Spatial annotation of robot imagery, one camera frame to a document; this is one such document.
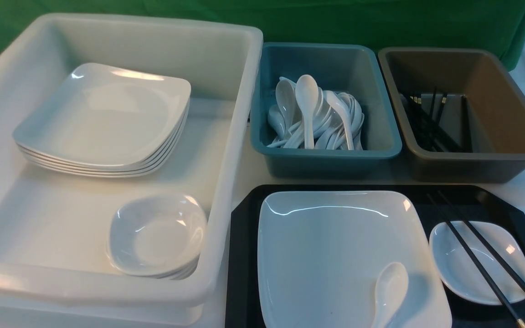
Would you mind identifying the brown plastic bin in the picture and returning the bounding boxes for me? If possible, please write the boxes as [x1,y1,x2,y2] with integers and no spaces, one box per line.
[378,46,525,183]

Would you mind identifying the pile of white spoons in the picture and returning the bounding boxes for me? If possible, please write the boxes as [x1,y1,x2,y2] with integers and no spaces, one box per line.
[267,77,365,151]

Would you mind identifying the white ceramic spoon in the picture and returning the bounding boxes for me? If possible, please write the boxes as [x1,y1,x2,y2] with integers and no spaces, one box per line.
[371,262,410,328]

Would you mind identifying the green backdrop cloth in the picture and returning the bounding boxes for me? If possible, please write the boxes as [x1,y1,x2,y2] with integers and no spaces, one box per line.
[0,0,525,70]

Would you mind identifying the teal plastic bin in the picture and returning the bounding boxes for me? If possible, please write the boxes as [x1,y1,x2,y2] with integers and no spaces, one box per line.
[250,42,402,180]

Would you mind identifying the small white bowl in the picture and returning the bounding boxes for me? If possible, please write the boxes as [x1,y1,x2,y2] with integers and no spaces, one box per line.
[429,221,525,306]

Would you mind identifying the black chopstick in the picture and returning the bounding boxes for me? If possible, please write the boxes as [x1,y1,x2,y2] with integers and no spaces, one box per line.
[437,191,525,292]
[427,194,525,328]

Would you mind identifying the stack of white bowls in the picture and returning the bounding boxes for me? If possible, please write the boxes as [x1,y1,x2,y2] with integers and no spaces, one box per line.
[106,192,207,280]

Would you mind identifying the large white plastic tub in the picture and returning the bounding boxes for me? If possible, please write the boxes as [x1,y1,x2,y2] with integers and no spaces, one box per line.
[0,13,264,328]

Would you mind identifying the white spoon upright in bin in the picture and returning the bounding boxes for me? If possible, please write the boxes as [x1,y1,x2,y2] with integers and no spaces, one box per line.
[294,74,319,149]

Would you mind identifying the stack of white plates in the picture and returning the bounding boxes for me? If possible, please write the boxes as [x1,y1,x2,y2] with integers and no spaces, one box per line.
[13,62,191,178]

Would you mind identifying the large white square plate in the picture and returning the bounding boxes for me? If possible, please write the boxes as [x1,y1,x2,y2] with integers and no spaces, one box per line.
[257,190,453,328]

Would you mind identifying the black chopsticks in bin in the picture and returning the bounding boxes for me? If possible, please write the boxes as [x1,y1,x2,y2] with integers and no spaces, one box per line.
[400,87,473,153]

